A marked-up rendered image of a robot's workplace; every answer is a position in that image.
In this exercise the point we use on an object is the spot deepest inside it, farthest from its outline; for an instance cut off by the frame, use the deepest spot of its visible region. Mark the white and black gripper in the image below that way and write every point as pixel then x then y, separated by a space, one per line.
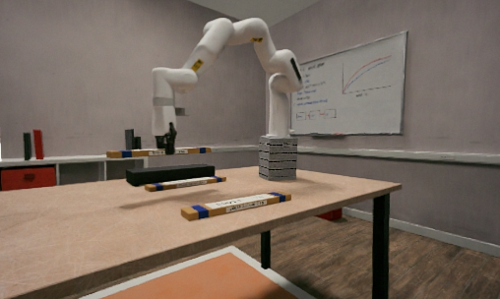
pixel 164 120

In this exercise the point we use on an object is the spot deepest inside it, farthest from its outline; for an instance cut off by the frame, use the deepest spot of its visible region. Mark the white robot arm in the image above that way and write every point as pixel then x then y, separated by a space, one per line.
pixel 221 31

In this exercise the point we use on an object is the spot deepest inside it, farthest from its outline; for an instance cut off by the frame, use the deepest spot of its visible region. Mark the tan flat pack with white e6013 label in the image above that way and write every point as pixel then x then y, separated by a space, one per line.
pixel 228 206

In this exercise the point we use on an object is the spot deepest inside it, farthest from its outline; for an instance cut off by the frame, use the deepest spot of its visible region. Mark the black rectangular slab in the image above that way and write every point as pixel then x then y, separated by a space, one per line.
pixel 147 176

